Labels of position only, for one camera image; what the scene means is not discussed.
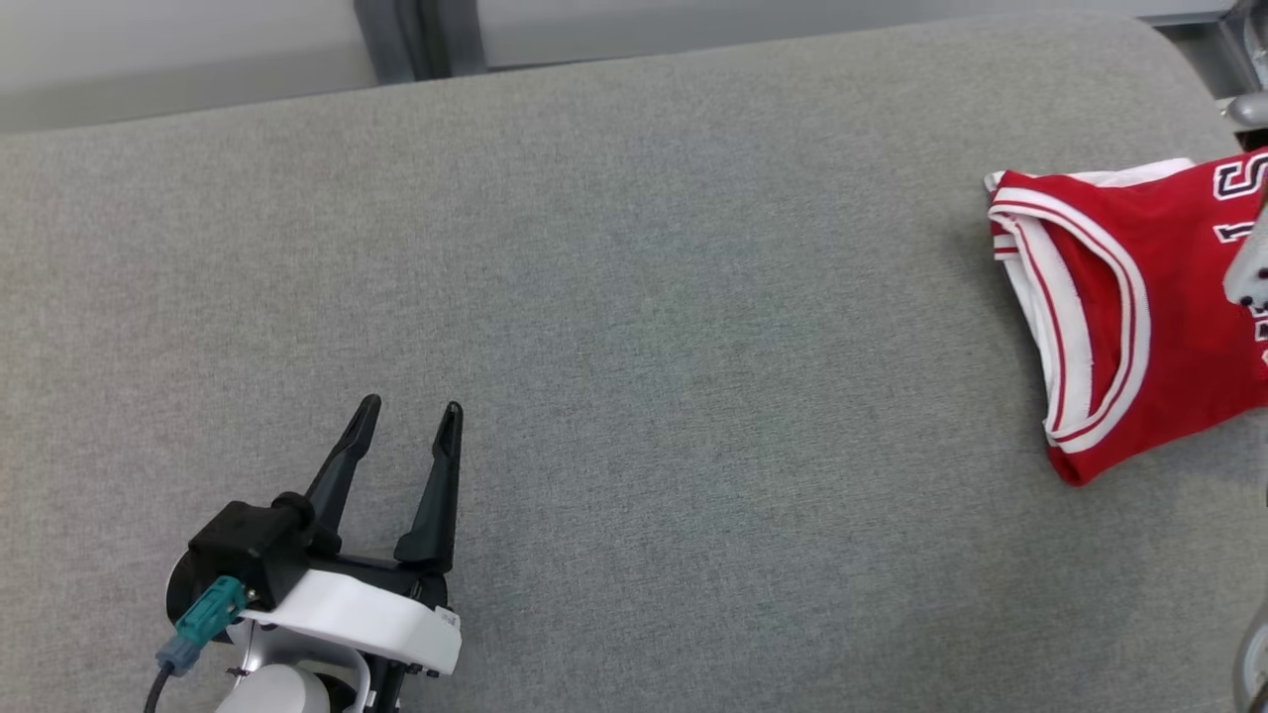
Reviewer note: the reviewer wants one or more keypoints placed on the grey metal frame piece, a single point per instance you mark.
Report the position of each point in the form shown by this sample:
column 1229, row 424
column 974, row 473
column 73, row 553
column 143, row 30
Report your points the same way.
column 1243, row 59

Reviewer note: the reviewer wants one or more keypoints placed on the red jersey with white sleeves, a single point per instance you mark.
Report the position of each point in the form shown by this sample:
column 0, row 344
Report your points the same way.
column 1139, row 317

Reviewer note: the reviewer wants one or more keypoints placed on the grey metal post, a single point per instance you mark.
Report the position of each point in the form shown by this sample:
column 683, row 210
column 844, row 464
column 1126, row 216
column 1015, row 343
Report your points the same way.
column 416, row 40

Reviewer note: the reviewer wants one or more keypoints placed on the grey fabric padded surface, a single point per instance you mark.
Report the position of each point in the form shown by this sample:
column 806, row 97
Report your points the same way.
column 693, row 347

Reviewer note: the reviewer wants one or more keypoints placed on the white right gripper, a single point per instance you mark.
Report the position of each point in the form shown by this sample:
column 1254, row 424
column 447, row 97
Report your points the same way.
column 1250, row 267

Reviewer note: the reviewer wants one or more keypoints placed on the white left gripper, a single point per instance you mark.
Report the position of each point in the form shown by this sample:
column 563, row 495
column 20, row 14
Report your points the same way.
column 367, row 614

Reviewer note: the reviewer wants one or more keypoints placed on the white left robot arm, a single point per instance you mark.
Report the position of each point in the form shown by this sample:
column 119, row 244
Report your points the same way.
column 277, row 688

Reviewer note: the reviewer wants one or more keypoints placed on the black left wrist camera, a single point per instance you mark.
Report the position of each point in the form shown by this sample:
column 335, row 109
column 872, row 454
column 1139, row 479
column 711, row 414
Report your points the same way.
column 263, row 540

